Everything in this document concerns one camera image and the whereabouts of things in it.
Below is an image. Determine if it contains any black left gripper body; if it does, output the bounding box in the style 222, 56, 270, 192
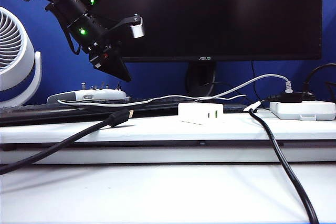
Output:
83, 34, 123, 70

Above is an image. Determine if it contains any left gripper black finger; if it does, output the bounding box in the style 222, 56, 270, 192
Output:
90, 50, 132, 82

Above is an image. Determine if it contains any white 65W charger block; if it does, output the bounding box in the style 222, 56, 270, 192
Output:
178, 102, 224, 125

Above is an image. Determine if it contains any white grey remote controller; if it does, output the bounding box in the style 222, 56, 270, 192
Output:
46, 81, 129, 105

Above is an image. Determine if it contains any blue cubicle partition panel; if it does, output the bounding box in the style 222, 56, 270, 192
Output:
0, 0, 336, 106

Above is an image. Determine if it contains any white desk fan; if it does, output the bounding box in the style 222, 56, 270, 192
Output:
0, 7, 43, 108

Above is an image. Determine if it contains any white raised desk shelf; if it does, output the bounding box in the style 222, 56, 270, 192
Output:
0, 108, 336, 166

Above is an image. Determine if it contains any black computer keyboard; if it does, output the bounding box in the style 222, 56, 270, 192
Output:
0, 97, 196, 128

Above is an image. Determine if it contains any black monitor stand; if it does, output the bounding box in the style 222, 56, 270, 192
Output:
185, 61, 249, 114

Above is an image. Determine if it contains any black ASUS monitor screen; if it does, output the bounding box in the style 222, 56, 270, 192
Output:
88, 0, 323, 63

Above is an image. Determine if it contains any black plug adapter block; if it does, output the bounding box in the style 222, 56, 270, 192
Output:
281, 91, 303, 104

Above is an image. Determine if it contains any white power strip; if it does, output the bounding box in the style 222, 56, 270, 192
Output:
269, 100, 336, 122

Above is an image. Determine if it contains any black HDMI cable gold tip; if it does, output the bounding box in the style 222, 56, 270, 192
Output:
0, 109, 134, 176

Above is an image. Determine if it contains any thin black monitor cable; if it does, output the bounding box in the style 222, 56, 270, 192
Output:
250, 60, 261, 103

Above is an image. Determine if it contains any small white cable connector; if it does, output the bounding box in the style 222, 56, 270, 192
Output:
243, 100, 262, 113

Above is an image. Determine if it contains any white cable with ribbed plug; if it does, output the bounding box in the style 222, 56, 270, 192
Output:
195, 73, 292, 103

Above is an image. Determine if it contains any thick black power cable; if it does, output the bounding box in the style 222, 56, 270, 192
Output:
248, 95, 320, 224

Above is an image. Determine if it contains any black looped power cord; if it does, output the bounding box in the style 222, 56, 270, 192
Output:
301, 63, 336, 101

